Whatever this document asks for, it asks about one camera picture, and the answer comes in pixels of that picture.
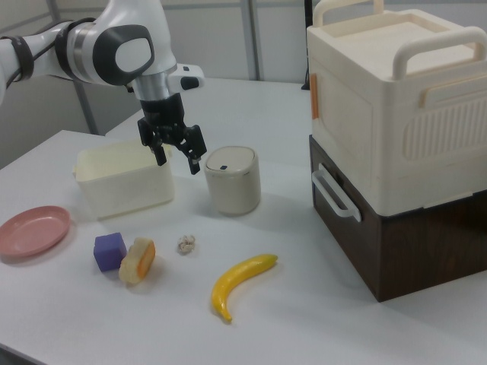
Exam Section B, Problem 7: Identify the small beige trash can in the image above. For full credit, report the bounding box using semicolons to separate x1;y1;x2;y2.
204;146;262;217

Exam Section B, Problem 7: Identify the cream plastic storage box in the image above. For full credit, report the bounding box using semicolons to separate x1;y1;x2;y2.
306;0;487;217

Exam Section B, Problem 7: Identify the black pole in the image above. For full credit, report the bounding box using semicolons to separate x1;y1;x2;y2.
301;0;314;91

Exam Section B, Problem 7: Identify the cream plastic basket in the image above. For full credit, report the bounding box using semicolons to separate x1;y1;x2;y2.
72;138;176;221

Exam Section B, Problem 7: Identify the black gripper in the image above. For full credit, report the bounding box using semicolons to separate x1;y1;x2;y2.
137;92;208;176

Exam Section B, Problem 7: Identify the dark wooden drawer cabinet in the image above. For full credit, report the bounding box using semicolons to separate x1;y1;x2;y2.
308;135;487;303

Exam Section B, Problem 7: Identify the white drawer handle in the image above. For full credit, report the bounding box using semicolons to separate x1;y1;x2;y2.
311;163;362;222

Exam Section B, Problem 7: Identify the toy bread slice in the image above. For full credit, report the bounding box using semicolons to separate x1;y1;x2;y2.
118;237;157;285

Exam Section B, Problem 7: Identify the purple cube block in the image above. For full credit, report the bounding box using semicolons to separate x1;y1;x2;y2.
94;232;128;273

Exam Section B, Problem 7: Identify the pink plastic plate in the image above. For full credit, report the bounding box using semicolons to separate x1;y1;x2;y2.
0;205;72;263

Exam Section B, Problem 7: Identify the crumpled paper ball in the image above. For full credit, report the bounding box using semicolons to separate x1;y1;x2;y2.
176;234;197;255

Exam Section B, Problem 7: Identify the yellow toy banana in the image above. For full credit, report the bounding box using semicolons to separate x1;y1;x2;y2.
211;253;279;324

